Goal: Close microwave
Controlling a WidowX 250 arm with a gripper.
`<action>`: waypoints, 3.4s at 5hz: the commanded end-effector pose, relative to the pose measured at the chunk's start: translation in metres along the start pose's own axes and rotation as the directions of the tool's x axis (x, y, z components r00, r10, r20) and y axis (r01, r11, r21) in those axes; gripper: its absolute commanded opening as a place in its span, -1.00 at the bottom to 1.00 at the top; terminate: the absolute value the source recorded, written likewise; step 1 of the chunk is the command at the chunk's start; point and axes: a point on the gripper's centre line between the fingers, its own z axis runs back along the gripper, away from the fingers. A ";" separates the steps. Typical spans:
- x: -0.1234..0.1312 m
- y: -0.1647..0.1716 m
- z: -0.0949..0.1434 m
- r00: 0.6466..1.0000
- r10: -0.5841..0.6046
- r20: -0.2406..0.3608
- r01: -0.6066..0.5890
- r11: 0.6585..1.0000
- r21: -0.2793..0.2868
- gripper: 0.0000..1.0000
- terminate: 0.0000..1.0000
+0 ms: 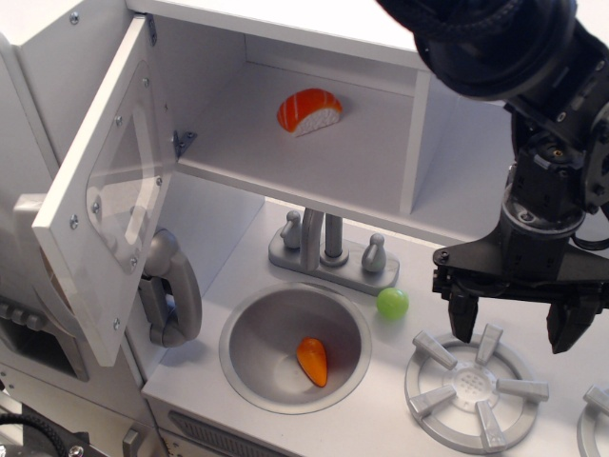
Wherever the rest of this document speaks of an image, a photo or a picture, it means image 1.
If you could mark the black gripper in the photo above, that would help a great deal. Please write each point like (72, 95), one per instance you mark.
(527, 257)

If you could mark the white toy microwave door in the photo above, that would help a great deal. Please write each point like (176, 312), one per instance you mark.
(96, 224)

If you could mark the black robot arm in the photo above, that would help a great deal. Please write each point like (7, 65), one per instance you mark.
(552, 75)

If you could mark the silver stove burner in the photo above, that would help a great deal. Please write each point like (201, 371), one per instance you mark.
(477, 397)
(595, 410)

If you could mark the green toy ball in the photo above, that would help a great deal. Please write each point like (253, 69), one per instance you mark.
(392, 303)

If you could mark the orange toy carrot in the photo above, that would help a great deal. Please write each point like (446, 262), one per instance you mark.
(311, 357)

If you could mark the silver toy faucet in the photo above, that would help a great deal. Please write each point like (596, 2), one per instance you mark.
(313, 243)

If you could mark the silver round sink bowl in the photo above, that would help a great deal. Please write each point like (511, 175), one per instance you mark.
(259, 342)

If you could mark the salmon sushi toy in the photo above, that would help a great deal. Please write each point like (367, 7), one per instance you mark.
(308, 110)

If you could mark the white toy kitchen cabinet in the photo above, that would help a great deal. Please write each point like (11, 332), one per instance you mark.
(409, 159)

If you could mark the grey toy telephone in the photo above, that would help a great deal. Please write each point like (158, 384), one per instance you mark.
(170, 293)

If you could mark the grey fridge ice dispenser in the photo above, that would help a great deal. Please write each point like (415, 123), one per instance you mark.
(32, 335)

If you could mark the grey oven door handle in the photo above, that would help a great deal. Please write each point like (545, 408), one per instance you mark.
(132, 442)

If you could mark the grey fridge door handle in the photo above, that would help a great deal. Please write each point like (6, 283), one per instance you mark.
(24, 213)

